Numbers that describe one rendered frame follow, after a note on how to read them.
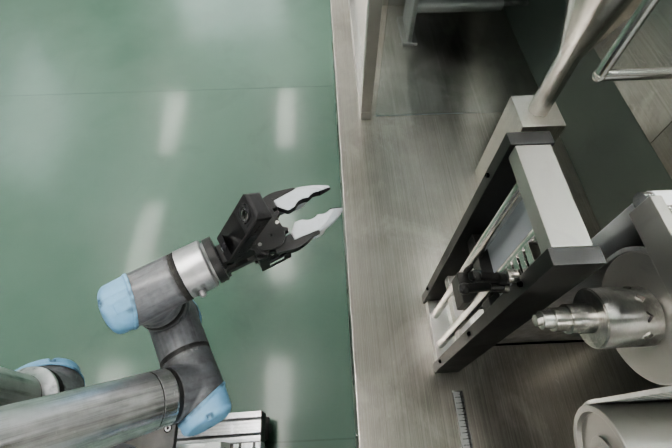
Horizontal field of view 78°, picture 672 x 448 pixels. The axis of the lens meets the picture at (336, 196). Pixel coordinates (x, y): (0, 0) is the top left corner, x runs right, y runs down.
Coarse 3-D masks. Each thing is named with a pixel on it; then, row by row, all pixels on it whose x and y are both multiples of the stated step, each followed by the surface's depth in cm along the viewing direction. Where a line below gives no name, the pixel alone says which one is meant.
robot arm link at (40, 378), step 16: (0, 368) 59; (32, 368) 68; (48, 368) 71; (64, 368) 73; (0, 384) 57; (16, 384) 60; (32, 384) 63; (48, 384) 66; (64, 384) 69; (80, 384) 74; (0, 400) 56; (16, 400) 59
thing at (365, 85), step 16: (352, 0) 147; (368, 0) 90; (352, 16) 142; (368, 16) 92; (352, 32) 137; (368, 32) 95; (368, 48) 99; (368, 64) 103; (368, 80) 107; (368, 96) 112; (368, 112) 117
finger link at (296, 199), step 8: (296, 192) 65; (304, 192) 65; (312, 192) 65; (320, 192) 65; (280, 200) 64; (288, 200) 64; (296, 200) 64; (304, 200) 65; (280, 208) 63; (288, 208) 63; (296, 208) 69
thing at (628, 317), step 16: (592, 288) 45; (608, 288) 45; (624, 288) 45; (640, 288) 45; (592, 304) 44; (608, 304) 43; (624, 304) 43; (640, 304) 43; (656, 304) 43; (608, 320) 42; (624, 320) 42; (640, 320) 42; (656, 320) 42; (592, 336) 45; (608, 336) 42; (624, 336) 42; (640, 336) 42; (656, 336) 42
